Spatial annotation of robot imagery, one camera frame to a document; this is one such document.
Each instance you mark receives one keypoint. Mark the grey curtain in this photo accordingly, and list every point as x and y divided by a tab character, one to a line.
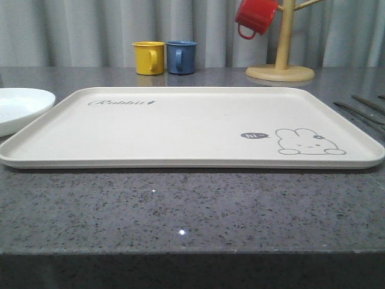
101	33

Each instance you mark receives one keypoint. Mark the silver metal fork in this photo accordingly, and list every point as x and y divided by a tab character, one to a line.
360	113

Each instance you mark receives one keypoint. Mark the beige rabbit serving tray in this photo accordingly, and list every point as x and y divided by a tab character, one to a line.
110	127

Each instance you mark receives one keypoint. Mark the red enamel mug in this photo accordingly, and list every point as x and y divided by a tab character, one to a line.
255	15

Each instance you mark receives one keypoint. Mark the wooden mug tree stand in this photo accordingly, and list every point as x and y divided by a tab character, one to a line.
281	70

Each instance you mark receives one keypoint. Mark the blue enamel mug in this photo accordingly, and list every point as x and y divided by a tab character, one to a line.
181	56

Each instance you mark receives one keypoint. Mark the yellow enamel mug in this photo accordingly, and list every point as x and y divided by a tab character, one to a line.
149	57

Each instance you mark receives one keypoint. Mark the silver metal chopstick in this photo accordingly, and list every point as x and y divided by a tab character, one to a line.
368	103

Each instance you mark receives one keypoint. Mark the white round plate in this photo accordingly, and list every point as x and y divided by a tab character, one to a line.
20	106

